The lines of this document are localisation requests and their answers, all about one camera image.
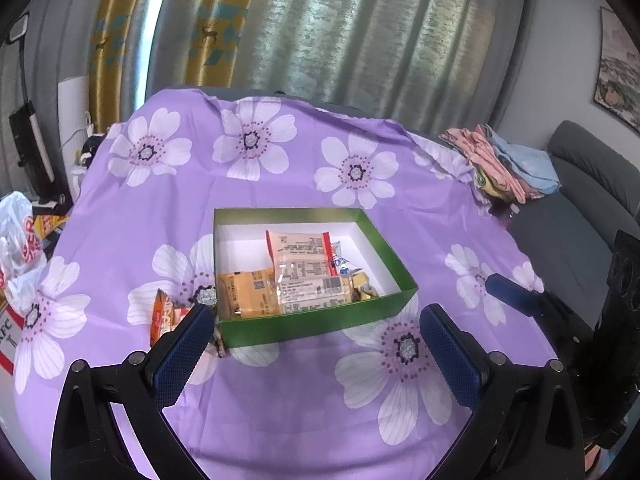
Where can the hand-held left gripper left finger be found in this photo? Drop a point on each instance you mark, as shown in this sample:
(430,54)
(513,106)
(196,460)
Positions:
(185,352)

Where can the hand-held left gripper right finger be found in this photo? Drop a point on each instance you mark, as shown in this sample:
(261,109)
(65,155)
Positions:
(450,355)

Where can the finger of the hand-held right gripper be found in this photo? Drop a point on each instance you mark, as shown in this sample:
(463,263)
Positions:
(510,292)

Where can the orange red snack packet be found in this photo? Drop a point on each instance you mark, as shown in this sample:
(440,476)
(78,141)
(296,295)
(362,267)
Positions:
(167,315)

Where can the tan orange snack packet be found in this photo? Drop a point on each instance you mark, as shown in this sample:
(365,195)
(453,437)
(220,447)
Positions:
(247,292)

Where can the small yellow snack packet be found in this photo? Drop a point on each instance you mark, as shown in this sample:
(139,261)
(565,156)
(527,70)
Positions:
(364,287)

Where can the green cardboard box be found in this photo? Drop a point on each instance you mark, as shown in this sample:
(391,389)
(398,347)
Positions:
(300,327)

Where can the white blue snack packet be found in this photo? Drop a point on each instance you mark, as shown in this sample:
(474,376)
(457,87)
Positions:
(342,260)

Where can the red white snack packet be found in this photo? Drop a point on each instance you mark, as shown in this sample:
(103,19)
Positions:
(305,270)

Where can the clear plastic bottle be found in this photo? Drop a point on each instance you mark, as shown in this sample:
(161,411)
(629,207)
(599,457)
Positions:
(507,215)

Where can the grey sofa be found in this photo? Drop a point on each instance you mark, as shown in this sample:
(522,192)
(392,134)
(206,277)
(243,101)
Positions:
(575,240)

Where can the purple floral tablecloth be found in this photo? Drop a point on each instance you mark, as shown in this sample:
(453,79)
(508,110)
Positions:
(280,400)

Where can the pile of folded clothes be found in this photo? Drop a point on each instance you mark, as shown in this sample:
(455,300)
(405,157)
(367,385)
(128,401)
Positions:
(500,165)

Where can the red white cardboard box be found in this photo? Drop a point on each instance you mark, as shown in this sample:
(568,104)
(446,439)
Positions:
(7,340)

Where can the red yellow paper bag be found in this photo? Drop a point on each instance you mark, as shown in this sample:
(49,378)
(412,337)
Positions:
(50,227)

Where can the white red plastic bag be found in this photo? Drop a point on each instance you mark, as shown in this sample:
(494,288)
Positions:
(15,240)

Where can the white board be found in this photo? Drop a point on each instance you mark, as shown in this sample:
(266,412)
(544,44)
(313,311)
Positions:
(72,100)

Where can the silver shiny curtain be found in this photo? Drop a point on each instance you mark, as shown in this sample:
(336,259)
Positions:
(375,35)

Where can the yellow deer print curtain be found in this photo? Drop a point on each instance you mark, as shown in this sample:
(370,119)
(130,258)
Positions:
(215,20)
(115,35)

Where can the grey pleated curtain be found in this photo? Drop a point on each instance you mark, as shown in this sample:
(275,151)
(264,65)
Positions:
(55,45)

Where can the framed landscape wall picture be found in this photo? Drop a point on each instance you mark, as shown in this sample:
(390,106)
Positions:
(620,70)

